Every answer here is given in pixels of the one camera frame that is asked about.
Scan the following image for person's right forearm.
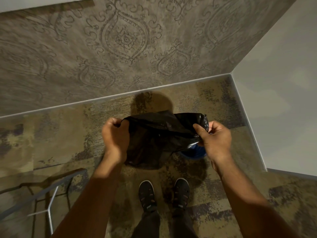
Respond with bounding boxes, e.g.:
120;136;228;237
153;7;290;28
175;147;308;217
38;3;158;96
211;155;300;238

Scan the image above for person's black left shoe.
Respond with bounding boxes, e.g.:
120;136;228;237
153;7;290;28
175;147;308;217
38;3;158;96
138;180;158;213

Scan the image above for person's black shoe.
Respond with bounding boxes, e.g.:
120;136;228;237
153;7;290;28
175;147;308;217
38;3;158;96
138;180;158;213
173;178;191;211

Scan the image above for person's right hand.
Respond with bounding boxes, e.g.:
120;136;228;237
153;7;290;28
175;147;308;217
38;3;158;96
193;120;232;163

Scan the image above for person's left hand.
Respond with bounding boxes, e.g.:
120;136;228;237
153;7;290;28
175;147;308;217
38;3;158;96
102;118;131;164

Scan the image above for person's dark grey trousers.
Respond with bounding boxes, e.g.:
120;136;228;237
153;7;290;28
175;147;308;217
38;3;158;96
131;208;199;238

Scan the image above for black plastic trash bag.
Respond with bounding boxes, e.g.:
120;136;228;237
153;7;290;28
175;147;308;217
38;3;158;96
122;110;210;170

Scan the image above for person's left forearm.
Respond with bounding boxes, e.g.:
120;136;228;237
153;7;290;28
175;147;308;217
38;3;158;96
52;156;124;238

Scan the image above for person's black right shoe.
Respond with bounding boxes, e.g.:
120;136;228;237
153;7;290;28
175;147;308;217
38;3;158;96
173;178;191;211

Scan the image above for grey metal frame stand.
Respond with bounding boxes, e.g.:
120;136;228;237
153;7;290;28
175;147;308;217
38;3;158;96
0;168;88;236

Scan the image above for blue waste bin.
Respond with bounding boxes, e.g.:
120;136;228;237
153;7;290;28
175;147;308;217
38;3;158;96
179;143;207;160

